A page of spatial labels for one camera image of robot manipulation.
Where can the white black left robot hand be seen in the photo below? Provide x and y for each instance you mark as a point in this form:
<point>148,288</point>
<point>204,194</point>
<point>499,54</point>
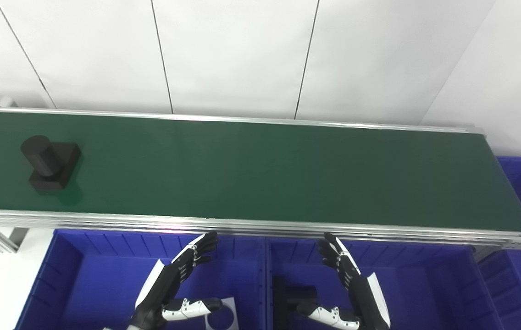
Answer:
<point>159,288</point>

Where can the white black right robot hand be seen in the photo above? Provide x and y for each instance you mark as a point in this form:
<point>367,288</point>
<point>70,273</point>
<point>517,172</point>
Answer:
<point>363,298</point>

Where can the black block with cylinder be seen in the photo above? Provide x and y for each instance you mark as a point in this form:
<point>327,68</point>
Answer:
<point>52,165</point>

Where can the black block part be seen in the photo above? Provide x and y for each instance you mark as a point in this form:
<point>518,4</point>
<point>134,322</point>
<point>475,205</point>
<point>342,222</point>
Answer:
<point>288,293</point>

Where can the green conveyor belt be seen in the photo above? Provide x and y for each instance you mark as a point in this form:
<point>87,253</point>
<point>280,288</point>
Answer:
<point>265,174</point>
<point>288,228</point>

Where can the grey plate with round hole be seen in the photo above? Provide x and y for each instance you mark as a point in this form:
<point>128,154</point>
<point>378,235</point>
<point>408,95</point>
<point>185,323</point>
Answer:
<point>230,316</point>

